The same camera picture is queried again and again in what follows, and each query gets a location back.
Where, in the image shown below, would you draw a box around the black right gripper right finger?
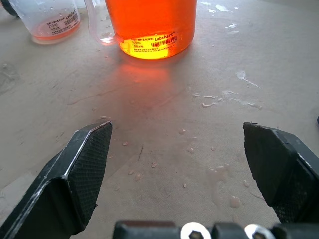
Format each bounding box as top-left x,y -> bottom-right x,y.
243,121 -> 319,224

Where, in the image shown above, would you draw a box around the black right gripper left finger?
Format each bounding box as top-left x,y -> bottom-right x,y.
0,120 -> 113,239

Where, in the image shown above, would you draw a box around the small plastic beaker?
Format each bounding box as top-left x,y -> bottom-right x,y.
9,0 -> 81,45

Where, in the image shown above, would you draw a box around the large beaker with orange liquid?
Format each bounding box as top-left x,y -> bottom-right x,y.
83,0 -> 198,60

